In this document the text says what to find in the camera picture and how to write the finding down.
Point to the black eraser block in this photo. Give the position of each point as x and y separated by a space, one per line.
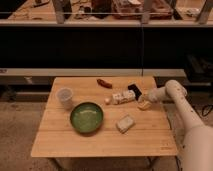
135 89

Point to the wooden table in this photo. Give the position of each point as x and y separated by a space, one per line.
150 136

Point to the green bowl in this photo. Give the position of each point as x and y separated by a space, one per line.
86 117

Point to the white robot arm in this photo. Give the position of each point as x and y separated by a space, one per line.
197 149

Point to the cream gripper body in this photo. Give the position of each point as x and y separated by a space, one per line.
144 105

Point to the clear plastic cup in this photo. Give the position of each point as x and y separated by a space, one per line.
64 96

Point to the red sausage toy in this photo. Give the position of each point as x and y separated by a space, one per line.
104 83

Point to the beige sponge block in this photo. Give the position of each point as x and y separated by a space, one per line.
125 124

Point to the white plastic bottle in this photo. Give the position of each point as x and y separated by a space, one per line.
120 98

